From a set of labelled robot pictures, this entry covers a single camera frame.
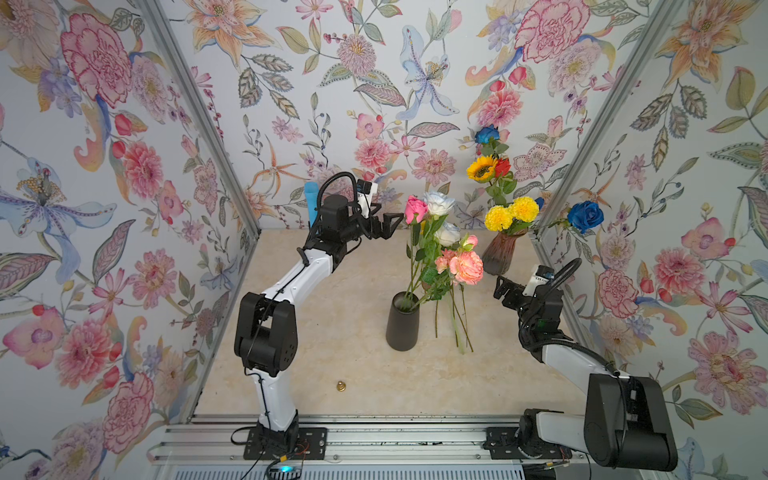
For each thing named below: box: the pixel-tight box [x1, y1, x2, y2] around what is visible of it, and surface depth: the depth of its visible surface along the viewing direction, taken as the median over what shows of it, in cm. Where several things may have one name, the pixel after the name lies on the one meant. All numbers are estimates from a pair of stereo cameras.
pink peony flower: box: [449, 251, 484, 285], surface depth 59 cm
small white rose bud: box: [436, 222, 461, 247], surface depth 69 cm
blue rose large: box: [567, 201, 605, 234], surface depth 66 cm
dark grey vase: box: [386, 291, 421, 351], surface depth 87 cm
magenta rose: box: [405, 195, 428, 225], surface depth 64 cm
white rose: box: [424, 192, 456, 216], surface depth 65 cm
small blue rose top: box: [474, 124, 500, 144], surface depth 90 cm
